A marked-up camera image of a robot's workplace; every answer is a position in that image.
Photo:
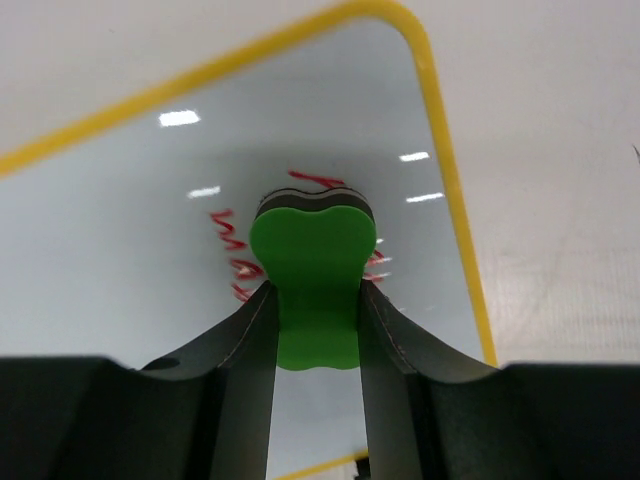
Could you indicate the green whiteboard eraser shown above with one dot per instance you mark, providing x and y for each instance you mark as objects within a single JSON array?
[{"x": 314, "y": 248}]

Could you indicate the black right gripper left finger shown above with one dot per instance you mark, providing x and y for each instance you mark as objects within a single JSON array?
[{"x": 202, "y": 411}]

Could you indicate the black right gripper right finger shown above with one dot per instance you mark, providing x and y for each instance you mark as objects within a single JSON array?
[{"x": 433, "y": 412}]

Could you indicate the black right whiteboard foot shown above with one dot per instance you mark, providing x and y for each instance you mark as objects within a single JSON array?
[{"x": 362, "y": 465}]

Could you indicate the small whiteboard with yellow frame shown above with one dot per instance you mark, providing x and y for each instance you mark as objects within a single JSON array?
[{"x": 126, "y": 235}]

